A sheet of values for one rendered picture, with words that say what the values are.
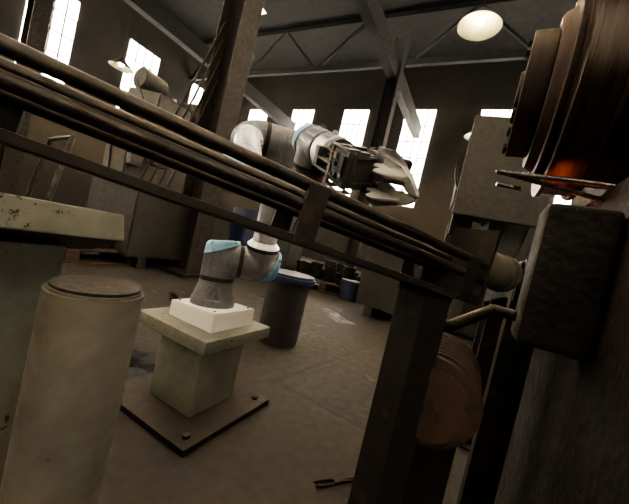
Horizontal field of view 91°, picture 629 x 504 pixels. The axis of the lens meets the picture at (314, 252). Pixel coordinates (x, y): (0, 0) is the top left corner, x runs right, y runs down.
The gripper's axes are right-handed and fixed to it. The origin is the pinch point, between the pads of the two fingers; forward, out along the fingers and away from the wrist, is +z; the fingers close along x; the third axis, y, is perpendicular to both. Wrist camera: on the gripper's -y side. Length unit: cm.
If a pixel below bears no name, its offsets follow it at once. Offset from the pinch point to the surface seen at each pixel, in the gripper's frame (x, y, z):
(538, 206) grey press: -40, -291, -127
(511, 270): -7.2, -14.0, 10.1
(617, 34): 28.9, -36.9, -5.2
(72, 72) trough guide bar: 7.6, 37.8, 4.3
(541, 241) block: -3.7, -23.2, 7.6
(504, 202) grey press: -45, -272, -147
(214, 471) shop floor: -82, 21, -12
